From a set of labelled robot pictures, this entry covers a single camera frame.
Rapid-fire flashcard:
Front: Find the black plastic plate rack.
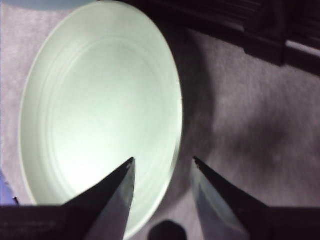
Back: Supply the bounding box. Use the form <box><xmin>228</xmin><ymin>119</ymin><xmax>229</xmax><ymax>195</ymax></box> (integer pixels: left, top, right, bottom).
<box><xmin>119</xmin><ymin>0</ymin><xmax>320</xmax><ymax>73</ymax></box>

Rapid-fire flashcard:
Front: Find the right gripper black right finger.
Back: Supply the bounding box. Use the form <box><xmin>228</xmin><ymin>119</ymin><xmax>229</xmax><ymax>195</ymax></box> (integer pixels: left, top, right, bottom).
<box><xmin>190</xmin><ymin>156</ymin><xmax>320</xmax><ymax>240</ymax></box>

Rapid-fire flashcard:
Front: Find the pale green round plate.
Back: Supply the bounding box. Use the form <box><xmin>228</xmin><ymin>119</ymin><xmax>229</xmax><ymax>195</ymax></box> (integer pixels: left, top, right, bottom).
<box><xmin>18</xmin><ymin>0</ymin><xmax>183</xmax><ymax>238</ymax></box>

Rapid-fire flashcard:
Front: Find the blue round plate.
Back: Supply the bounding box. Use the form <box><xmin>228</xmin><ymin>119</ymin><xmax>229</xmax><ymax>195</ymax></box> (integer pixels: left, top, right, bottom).
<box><xmin>0</xmin><ymin>0</ymin><xmax>97</xmax><ymax>11</ymax></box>

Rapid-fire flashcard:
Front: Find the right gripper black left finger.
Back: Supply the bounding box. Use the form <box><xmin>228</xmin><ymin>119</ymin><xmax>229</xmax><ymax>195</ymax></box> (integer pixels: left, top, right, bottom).
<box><xmin>0</xmin><ymin>156</ymin><xmax>137</xmax><ymax>240</ymax></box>

